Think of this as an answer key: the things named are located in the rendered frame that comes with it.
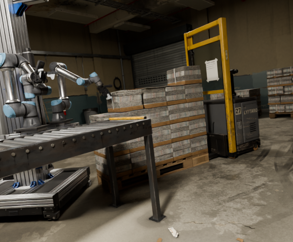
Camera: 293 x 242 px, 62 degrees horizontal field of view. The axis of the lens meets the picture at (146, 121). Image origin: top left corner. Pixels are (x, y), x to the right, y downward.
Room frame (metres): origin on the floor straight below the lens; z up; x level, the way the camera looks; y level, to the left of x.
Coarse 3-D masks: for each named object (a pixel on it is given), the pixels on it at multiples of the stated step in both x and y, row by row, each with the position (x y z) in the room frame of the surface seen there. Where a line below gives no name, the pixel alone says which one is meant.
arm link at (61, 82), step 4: (60, 64) 2.76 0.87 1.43; (64, 64) 2.84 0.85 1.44; (64, 68) 2.81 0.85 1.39; (60, 76) 2.78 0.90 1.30; (60, 80) 2.78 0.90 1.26; (64, 80) 2.81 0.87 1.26; (60, 84) 2.78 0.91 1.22; (64, 84) 2.80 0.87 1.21; (60, 88) 2.78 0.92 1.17; (64, 88) 2.80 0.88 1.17; (60, 92) 2.78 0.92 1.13; (64, 92) 2.79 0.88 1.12; (60, 96) 2.79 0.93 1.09; (64, 96) 2.79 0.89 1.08; (64, 100) 2.77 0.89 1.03; (68, 100) 2.81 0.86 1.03; (68, 104) 2.80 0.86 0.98; (68, 108) 2.82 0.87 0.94
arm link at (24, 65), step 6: (24, 60) 2.15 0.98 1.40; (18, 66) 2.15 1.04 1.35; (24, 66) 2.12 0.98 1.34; (30, 66) 2.15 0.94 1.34; (24, 72) 2.12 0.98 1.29; (30, 72) 2.10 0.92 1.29; (36, 84) 2.04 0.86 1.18; (42, 84) 2.04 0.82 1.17; (42, 90) 2.00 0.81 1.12; (48, 90) 2.04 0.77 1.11
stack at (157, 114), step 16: (112, 112) 2.87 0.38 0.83; (128, 112) 2.66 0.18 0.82; (144, 112) 2.77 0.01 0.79; (160, 112) 2.88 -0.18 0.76; (176, 112) 3.00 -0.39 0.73; (160, 128) 2.86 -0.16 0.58; (176, 128) 2.99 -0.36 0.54; (128, 144) 2.64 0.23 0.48; (176, 144) 2.97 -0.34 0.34; (96, 160) 2.78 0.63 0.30; (128, 160) 2.63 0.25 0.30; (144, 160) 2.73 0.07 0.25; (160, 160) 2.84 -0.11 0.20; (176, 160) 2.97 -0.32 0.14; (128, 176) 2.61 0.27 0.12; (144, 176) 2.87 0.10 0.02; (160, 176) 2.82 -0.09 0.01
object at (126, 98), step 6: (126, 90) 2.68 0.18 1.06; (132, 90) 2.72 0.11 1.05; (138, 90) 2.75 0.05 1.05; (114, 96) 2.75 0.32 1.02; (120, 96) 2.65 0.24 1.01; (126, 96) 2.68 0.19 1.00; (132, 96) 2.72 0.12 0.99; (138, 96) 2.76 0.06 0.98; (114, 102) 2.75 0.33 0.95; (120, 102) 2.65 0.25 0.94; (126, 102) 2.68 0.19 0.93; (132, 102) 2.72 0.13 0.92; (138, 102) 2.75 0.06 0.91
